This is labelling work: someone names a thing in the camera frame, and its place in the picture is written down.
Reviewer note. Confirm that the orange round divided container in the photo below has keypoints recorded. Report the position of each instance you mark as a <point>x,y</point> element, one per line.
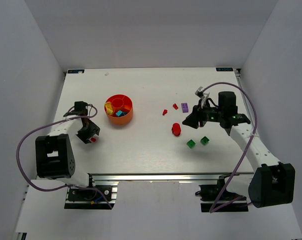
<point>119,109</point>

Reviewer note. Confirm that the right blue corner sticker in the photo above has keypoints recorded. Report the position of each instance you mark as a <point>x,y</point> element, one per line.
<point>224,69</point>

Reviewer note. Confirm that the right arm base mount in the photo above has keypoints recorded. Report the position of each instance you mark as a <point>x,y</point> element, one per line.
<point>209,192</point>

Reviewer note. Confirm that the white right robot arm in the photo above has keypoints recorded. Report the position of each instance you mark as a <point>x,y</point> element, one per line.
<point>272,182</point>

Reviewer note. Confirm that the red rounded lego brick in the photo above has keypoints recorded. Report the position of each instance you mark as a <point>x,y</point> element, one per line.
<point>176,129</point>

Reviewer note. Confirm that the green lego brick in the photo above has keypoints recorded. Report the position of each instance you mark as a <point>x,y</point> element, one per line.
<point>204,140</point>
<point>191,144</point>

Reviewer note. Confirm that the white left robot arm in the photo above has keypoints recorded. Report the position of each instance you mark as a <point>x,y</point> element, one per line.
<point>54,154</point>

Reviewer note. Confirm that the purple lego brick with studs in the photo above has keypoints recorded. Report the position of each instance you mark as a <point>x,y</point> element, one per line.
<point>184,107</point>

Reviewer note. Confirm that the blue corner sticker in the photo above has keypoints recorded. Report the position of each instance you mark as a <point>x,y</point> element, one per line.
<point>75,71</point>
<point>224,69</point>

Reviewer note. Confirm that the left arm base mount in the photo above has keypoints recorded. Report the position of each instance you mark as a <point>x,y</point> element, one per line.
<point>77,199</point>

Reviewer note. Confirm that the small teal lego brick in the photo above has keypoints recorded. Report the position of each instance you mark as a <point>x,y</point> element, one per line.
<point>124,113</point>

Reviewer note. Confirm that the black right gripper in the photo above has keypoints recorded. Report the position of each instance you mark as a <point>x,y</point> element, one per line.
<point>198,116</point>

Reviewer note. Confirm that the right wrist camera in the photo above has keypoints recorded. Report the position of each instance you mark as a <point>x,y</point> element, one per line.
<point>203,95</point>

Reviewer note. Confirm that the white foam board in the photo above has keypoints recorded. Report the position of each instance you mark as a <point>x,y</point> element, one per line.
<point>151,211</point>

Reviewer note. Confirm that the aluminium table rail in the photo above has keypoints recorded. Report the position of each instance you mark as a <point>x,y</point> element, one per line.
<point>157,177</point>

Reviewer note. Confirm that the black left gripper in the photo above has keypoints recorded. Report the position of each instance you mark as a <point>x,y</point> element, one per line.
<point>88,132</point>

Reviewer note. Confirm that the long yellow lego brick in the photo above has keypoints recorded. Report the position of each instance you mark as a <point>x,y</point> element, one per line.
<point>109,108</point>

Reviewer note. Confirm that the left blue corner sticker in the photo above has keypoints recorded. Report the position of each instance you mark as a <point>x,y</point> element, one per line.
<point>75,71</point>

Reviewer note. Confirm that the teal arched lego brick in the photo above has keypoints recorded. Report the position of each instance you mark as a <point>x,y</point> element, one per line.
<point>119,113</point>

